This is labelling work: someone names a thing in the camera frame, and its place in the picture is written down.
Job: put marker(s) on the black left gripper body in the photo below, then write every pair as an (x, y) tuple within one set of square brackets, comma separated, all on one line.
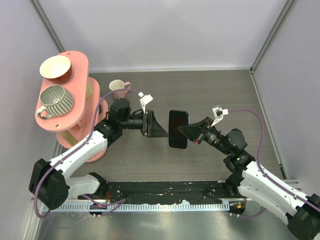
[(137, 122)]

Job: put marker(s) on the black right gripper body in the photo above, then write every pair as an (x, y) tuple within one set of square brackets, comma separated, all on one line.
[(214, 138)]

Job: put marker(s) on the black phone case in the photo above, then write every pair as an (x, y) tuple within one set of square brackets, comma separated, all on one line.
[(176, 119)]

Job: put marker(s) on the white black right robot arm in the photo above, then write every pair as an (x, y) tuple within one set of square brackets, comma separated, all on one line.
[(300, 212)]

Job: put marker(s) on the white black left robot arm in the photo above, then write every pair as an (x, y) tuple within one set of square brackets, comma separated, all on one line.
[(51, 181)]

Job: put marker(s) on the pink mug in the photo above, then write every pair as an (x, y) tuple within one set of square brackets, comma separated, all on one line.
[(119, 88)]

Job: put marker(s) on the pink tiered shelf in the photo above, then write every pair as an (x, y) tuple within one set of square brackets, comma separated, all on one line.
[(89, 108)]

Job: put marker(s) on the grey striped mug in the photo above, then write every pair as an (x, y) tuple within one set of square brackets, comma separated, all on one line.
[(56, 101)]

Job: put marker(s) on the white bowl red outside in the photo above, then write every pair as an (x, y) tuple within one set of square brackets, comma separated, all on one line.
[(56, 69)]

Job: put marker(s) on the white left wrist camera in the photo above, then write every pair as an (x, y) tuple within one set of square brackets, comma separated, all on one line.
[(144, 100)]

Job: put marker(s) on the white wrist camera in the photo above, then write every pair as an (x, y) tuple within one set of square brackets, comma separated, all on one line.
[(218, 113), (144, 100)]

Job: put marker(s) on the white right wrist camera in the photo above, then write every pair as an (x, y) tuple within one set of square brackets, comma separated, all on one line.
[(218, 113)]

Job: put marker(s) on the aluminium frame rail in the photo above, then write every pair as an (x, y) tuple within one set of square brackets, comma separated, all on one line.
[(101, 203)]

